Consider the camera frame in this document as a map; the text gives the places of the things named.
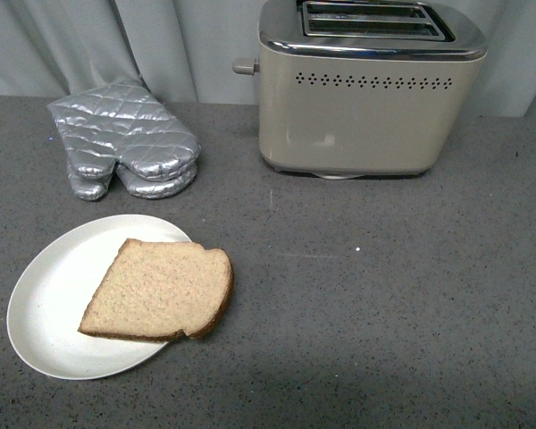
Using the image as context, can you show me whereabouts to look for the grey curtain backdrop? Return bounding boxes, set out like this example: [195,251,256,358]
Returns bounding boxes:
[0,1,536,116]

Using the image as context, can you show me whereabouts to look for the silver quilted oven mitt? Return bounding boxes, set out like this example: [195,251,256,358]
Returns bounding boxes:
[47,80,200,181]
[67,163,197,201]

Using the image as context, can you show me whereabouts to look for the beige two-slot toaster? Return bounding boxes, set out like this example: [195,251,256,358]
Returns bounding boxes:
[233,1,487,178]

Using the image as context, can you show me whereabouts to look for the lower silver quilted oven mitt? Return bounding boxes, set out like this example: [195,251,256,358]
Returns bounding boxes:
[67,163,197,201]

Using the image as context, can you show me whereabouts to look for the brown bread slice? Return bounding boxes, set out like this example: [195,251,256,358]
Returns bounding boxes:
[78,239,234,342]

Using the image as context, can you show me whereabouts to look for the upper silver quilted oven mitt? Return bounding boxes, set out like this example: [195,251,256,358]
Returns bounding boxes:
[47,80,200,181]

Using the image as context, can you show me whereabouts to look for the white round plate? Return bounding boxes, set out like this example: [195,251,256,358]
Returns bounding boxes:
[6,214,189,380]

